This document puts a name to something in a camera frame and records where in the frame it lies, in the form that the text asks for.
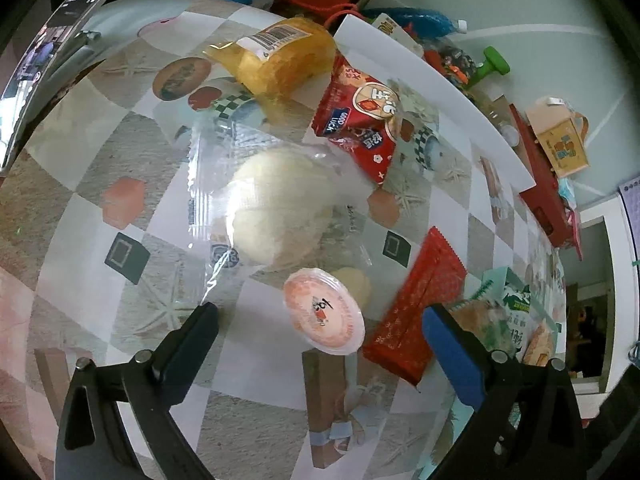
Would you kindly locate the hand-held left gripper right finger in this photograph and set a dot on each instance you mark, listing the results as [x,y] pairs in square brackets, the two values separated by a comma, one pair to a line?
[452,355]

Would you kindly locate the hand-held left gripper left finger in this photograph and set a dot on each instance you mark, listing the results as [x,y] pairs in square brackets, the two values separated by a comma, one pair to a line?
[192,355]

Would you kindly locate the red dotted long packet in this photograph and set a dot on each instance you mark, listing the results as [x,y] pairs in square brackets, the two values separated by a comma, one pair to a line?
[415,310]

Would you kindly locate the white green snack packet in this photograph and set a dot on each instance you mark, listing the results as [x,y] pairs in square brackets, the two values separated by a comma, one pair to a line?
[515,305]

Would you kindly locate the orange jelly cup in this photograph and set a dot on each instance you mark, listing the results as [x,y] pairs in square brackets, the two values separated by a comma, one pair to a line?
[322,312]

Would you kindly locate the red snack bag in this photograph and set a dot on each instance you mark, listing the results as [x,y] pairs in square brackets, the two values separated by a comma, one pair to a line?
[360,125]

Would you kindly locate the yellow cake packet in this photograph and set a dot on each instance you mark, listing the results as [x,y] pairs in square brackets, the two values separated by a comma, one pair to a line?
[285,60]

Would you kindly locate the pale yellow jelly cup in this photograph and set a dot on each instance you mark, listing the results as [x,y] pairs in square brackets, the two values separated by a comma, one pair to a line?
[357,285]

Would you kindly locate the bread in clear wrapper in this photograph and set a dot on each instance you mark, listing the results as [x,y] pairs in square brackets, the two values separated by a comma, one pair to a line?
[275,205]

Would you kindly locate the large red gift box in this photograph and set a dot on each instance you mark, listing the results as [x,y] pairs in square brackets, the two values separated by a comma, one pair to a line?
[545,195]

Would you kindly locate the light blue wipes packet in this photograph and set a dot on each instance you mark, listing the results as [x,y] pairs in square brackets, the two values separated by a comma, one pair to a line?
[567,194]

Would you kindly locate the white round container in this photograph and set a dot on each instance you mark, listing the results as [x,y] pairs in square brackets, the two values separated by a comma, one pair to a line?
[510,135]

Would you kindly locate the pile of colourful small items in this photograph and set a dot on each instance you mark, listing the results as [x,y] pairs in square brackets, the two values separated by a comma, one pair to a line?
[452,65]

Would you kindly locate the green dumbbell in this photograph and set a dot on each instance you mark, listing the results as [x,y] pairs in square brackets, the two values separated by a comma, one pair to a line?
[492,62]

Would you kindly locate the smartphone on stand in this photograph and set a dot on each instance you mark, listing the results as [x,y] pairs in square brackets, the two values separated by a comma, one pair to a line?
[50,60]

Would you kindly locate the cream printed flat box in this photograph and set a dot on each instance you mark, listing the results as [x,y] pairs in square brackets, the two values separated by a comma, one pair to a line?
[392,27]

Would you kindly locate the blue liquid bottle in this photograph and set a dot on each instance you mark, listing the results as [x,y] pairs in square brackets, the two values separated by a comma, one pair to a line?
[425,20]

